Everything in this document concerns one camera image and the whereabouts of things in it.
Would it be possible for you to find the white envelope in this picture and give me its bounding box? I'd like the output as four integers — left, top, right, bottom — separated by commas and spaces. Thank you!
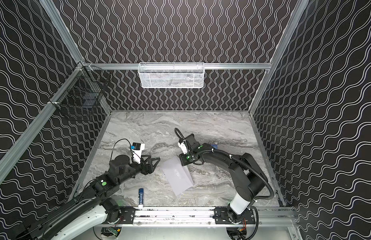
160, 156, 194, 196

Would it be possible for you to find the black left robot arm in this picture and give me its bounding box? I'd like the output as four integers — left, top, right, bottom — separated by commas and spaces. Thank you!
15, 155, 160, 240

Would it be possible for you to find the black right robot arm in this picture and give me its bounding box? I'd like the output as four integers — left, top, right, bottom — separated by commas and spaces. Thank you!
176, 133, 275, 216

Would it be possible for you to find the blue white glue stick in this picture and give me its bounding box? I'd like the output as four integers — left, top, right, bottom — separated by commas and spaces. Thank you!
138, 188, 144, 209

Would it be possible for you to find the aluminium back crossbar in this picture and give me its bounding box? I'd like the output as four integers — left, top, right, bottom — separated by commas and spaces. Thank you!
84, 63, 272, 71

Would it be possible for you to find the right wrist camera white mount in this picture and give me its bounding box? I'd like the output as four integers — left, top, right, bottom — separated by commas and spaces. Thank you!
178, 140, 189, 155

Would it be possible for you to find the white wire mesh basket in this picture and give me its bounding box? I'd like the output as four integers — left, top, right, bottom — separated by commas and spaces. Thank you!
137, 62, 206, 89

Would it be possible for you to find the black wire basket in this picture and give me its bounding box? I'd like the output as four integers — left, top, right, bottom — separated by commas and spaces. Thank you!
52, 66, 110, 122

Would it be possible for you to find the aluminium left side rail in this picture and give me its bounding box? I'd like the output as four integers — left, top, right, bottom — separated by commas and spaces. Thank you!
0, 63, 83, 185

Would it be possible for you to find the aluminium corner post left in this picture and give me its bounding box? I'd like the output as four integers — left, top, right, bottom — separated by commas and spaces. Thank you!
39, 0, 85, 63

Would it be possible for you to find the aluminium corner post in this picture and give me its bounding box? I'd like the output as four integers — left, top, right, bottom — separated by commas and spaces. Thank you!
39, 0, 85, 63
249, 0, 309, 116

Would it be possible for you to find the aluminium corner post right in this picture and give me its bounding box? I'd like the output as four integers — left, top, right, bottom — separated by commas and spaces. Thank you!
249, 0, 309, 116

